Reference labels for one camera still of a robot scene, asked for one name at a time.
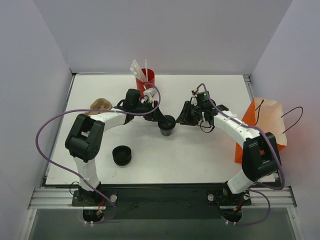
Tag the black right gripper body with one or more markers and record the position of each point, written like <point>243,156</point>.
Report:
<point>187,113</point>

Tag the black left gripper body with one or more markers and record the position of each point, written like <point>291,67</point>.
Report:
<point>153,114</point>

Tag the black cup lid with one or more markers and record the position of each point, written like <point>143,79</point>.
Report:
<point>166,126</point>

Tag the black paper coffee cup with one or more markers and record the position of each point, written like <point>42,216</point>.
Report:
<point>166,132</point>

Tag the orange paper bag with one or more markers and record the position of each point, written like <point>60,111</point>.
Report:
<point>268,115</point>

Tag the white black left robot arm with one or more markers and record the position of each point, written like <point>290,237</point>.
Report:
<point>86,134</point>

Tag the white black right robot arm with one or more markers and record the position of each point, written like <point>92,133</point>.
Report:
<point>260,155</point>

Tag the brown cardboard cup carrier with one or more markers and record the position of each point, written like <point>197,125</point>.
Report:
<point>98,105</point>

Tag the white wrapped straw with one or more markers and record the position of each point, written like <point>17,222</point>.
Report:
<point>146,70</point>

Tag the stack of black lids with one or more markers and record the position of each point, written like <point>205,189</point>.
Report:
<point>122,155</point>

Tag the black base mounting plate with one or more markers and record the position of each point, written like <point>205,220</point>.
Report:
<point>185,201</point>

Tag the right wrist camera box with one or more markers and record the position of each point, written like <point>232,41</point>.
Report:
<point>194,98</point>

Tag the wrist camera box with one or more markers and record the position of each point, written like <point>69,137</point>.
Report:
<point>148,94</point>
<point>194,98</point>

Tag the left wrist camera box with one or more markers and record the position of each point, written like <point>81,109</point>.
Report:
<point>148,94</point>

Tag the aluminium frame rail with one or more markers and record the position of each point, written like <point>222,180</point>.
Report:
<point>61,198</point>

